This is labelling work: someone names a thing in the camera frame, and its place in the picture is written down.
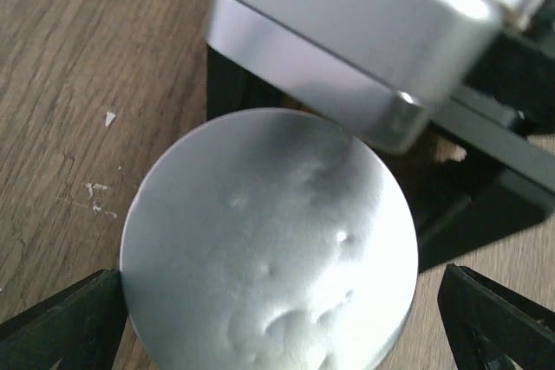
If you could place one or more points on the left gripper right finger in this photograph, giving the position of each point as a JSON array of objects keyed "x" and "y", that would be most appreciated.
[{"x": 489, "y": 326}]

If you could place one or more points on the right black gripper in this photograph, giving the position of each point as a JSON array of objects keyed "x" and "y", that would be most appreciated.
[{"x": 504, "y": 184}]

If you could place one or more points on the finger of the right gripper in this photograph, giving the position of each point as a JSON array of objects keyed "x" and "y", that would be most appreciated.
[{"x": 230, "y": 88}]

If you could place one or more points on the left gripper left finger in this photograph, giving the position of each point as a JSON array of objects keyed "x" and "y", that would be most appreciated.
[{"x": 78, "y": 328}]

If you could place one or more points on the round grey lid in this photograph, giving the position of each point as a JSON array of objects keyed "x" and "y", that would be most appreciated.
[{"x": 269, "y": 239}]

